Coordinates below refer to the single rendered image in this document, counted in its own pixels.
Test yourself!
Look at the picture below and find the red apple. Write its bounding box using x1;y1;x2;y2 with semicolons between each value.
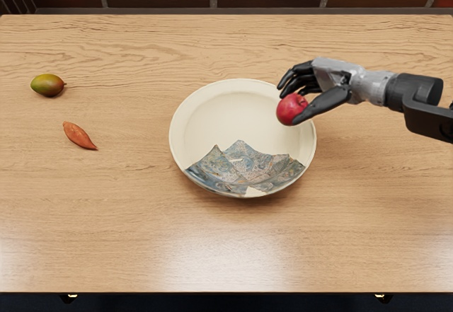
275;93;309;127

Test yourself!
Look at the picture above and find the orange sweet potato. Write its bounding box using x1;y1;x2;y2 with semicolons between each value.
62;120;98;151

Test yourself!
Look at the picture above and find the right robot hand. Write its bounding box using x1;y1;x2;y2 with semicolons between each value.
276;57;396;126

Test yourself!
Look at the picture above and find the cream plate with blue pattern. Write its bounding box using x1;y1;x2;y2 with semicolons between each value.
168;78;317;199

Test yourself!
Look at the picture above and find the green red mango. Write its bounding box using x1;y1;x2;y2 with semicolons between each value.
30;73;67;98

